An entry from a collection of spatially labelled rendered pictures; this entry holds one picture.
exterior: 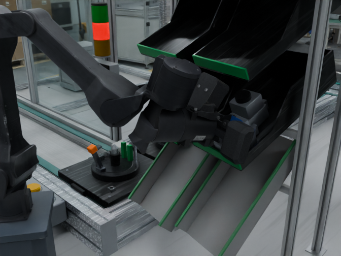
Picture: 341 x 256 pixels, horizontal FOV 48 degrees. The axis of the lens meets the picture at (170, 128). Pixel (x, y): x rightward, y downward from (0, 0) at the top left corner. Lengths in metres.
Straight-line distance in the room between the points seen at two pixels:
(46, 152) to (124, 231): 0.53
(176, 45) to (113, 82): 0.23
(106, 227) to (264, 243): 0.40
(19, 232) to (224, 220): 0.40
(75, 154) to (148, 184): 0.50
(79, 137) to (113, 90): 0.88
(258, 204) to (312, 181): 0.63
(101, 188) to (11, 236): 0.34
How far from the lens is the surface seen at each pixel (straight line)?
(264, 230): 1.10
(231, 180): 0.84
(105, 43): 1.21
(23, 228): 0.79
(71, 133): 1.48
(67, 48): 0.60
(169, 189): 0.90
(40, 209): 0.84
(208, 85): 0.61
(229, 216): 0.81
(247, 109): 0.71
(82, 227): 1.01
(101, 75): 0.59
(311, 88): 0.71
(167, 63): 0.54
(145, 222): 1.04
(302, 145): 0.74
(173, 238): 1.04
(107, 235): 0.96
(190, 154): 0.91
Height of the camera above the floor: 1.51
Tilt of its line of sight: 23 degrees down
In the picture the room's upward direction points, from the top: straight up
